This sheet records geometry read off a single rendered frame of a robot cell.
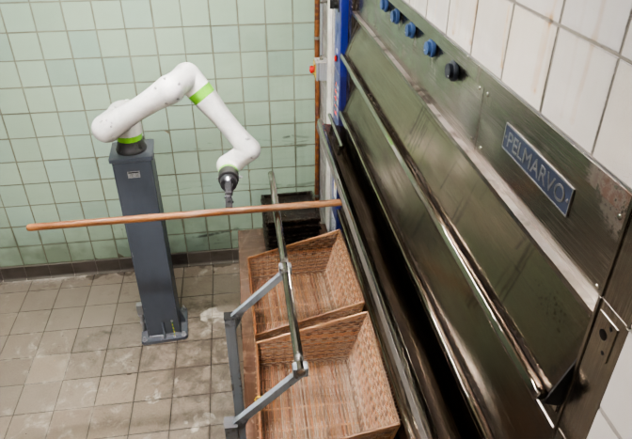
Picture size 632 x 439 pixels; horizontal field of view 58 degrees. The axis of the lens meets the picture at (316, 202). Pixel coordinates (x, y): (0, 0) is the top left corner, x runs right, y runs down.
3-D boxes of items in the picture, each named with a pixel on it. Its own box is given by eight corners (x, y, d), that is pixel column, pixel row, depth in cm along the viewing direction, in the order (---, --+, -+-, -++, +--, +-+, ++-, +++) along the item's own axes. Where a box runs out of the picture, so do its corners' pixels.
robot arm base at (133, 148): (118, 134, 297) (117, 124, 294) (149, 132, 299) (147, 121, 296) (115, 157, 275) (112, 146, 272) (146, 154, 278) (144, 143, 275)
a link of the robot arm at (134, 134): (107, 144, 273) (100, 107, 263) (124, 131, 286) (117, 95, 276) (132, 147, 271) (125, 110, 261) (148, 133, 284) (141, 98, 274)
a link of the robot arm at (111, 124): (80, 128, 255) (164, 74, 231) (100, 114, 268) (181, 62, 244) (99, 151, 259) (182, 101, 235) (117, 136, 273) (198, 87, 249)
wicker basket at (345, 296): (339, 270, 300) (341, 227, 285) (364, 349, 253) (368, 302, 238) (247, 279, 293) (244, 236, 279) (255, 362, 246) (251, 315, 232)
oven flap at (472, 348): (347, 116, 257) (363, 75, 248) (524, 495, 107) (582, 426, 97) (338, 114, 255) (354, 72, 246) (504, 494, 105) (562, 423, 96)
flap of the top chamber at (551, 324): (348, 59, 243) (366, 14, 234) (554, 402, 93) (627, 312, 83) (339, 56, 242) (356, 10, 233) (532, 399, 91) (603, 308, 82)
